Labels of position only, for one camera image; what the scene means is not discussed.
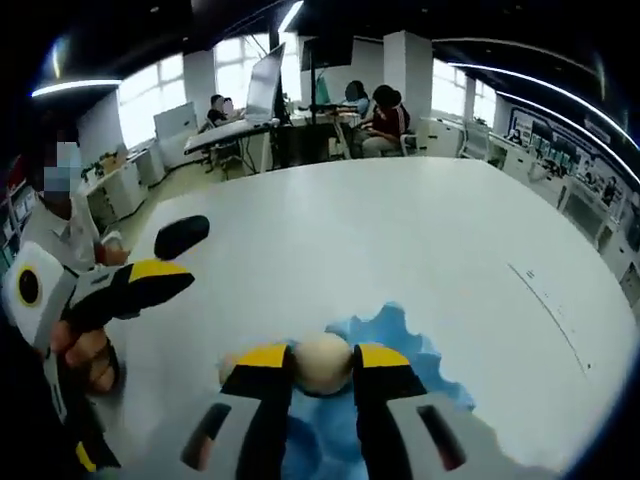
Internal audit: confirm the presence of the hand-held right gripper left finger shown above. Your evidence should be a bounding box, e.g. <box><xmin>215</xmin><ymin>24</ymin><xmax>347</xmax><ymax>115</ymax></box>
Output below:
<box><xmin>179</xmin><ymin>342</ymin><xmax>295</xmax><ymax>480</ymax></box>

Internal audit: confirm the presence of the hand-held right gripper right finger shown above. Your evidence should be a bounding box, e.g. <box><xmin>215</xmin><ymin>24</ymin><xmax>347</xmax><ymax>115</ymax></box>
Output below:
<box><xmin>352</xmin><ymin>342</ymin><xmax>506</xmax><ymax>480</ymax></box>

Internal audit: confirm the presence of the brown egg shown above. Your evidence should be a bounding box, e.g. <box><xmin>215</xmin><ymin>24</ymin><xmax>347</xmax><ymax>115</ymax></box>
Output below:
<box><xmin>219</xmin><ymin>352</ymin><xmax>241</xmax><ymax>384</ymax></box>
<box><xmin>291</xmin><ymin>332</ymin><xmax>354</xmax><ymax>397</ymax></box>

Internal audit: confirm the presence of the blue egg tray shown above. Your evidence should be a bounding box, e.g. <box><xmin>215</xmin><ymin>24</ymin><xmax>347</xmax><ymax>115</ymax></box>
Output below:
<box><xmin>279</xmin><ymin>300</ymin><xmax>476</xmax><ymax>480</ymax></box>

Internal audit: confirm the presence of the person's left hand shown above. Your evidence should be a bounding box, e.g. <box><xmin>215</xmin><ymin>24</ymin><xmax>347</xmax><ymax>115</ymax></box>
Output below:
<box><xmin>49</xmin><ymin>319</ymin><xmax>121</xmax><ymax>396</ymax></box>

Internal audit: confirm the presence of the white low cabinet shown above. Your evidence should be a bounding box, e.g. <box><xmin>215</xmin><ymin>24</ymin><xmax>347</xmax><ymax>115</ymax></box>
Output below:
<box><xmin>74</xmin><ymin>154</ymin><xmax>166</xmax><ymax>226</ymax></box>

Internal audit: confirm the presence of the white board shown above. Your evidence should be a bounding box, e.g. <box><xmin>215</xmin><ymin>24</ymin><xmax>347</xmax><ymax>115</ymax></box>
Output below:
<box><xmin>152</xmin><ymin>102</ymin><xmax>196</xmax><ymax>169</ymax></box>

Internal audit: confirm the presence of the white desk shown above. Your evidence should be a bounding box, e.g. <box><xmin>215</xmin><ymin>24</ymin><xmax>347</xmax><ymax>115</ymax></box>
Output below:
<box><xmin>183</xmin><ymin>117</ymin><xmax>281</xmax><ymax>174</ymax></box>

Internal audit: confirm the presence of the white table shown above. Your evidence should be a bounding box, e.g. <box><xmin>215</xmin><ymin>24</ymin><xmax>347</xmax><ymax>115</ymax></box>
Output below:
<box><xmin>107</xmin><ymin>155</ymin><xmax>636</xmax><ymax>480</ymax></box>

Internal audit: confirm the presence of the large grey monitor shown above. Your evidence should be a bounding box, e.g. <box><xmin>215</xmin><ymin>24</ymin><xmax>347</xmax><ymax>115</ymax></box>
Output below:
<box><xmin>244</xmin><ymin>42</ymin><xmax>287</xmax><ymax>125</ymax></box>

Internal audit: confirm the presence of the short ceiling light strip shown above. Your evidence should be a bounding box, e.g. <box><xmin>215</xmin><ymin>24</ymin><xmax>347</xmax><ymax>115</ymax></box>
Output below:
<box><xmin>32</xmin><ymin>78</ymin><xmax>124</xmax><ymax>99</ymax></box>

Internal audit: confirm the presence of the black display screen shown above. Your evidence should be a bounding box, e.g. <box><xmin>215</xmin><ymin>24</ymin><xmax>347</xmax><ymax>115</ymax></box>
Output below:
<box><xmin>301</xmin><ymin>35</ymin><xmax>354</xmax><ymax>69</ymax></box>

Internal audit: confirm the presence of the white mesh office chair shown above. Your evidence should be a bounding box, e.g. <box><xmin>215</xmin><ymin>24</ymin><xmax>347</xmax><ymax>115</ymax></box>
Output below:
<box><xmin>459</xmin><ymin>119</ymin><xmax>494</xmax><ymax>161</ymax></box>

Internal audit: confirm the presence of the long white counter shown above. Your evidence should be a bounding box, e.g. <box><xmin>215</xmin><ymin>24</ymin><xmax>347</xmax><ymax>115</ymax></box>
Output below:
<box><xmin>487</xmin><ymin>132</ymin><xmax>640</xmax><ymax>301</ymax></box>

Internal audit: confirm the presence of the narrow white pillar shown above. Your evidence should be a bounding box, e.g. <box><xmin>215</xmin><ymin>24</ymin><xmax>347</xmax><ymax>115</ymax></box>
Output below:
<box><xmin>383</xmin><ymin>30</ymin><xmax>434</xmax><ymax>126</ymax></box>

